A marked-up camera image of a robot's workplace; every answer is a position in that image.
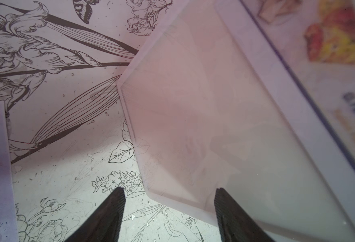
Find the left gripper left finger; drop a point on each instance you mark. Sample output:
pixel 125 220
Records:
pixel 104 224

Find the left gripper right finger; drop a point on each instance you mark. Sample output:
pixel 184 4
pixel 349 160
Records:
pixel 234 224

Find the clear acrylic menu holder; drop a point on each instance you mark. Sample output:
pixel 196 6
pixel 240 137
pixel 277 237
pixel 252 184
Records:
pixel 201 118

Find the new dish-list menu sheet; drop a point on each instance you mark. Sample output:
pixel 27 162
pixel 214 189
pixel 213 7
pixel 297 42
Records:
pixel 308 44

